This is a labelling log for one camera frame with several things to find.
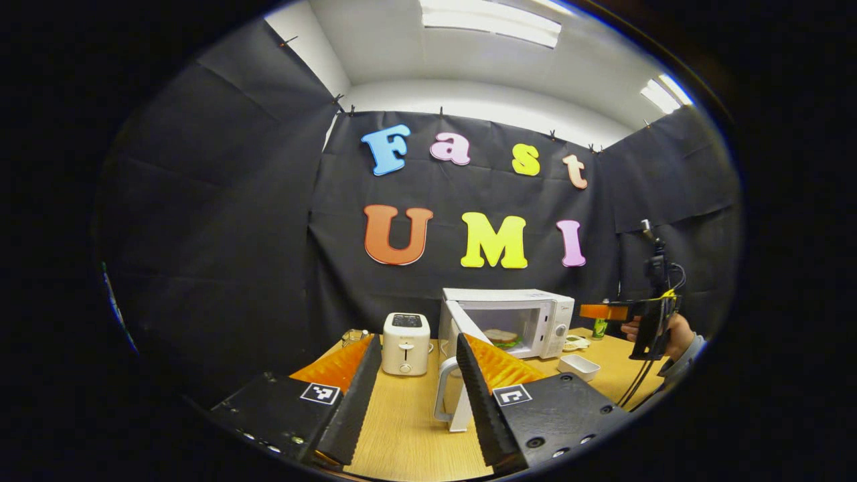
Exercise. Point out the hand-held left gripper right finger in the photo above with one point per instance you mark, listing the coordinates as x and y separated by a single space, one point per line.
479 402

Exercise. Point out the white microwave oven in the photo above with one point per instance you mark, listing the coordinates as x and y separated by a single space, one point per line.
529 301

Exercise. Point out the divided white snack plate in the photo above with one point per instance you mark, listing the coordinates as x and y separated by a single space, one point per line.
576 343

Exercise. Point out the white rectangular dish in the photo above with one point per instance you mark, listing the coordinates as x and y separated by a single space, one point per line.
579 367

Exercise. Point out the metal mesh holder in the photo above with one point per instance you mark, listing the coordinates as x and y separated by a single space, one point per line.
353 337

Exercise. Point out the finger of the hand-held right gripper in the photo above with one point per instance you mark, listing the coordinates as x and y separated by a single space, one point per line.
602 312

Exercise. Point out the white toaster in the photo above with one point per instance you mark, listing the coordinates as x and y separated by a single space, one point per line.
405 348

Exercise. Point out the green drink bottle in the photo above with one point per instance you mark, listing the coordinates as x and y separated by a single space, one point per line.
599 329

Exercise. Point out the black backdrop cloth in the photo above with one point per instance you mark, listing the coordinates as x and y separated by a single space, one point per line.
221 234

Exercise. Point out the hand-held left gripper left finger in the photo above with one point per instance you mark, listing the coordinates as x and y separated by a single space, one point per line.
355 402

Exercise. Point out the ceiling light panel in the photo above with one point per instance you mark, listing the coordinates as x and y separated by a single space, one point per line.
663 94
492 20

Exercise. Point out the sandwich with lettuce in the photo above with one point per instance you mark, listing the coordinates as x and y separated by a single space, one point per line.
502 337

